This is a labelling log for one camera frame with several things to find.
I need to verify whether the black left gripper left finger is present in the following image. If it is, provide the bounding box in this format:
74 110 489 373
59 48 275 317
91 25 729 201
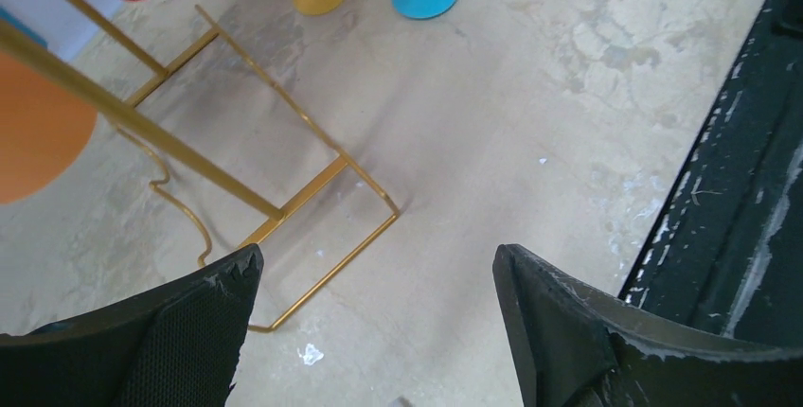
1 244 263 406

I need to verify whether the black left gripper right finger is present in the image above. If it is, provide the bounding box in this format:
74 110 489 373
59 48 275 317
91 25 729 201
492 244 802 406

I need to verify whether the orange wine glass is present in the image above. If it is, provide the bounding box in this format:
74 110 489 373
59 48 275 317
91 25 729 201
1 53 98 204

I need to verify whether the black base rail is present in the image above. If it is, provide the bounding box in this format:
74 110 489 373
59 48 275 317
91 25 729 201
619 0 802 348

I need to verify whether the gold wire glass rack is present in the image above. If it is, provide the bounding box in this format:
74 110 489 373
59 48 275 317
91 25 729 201
1 0 401 334

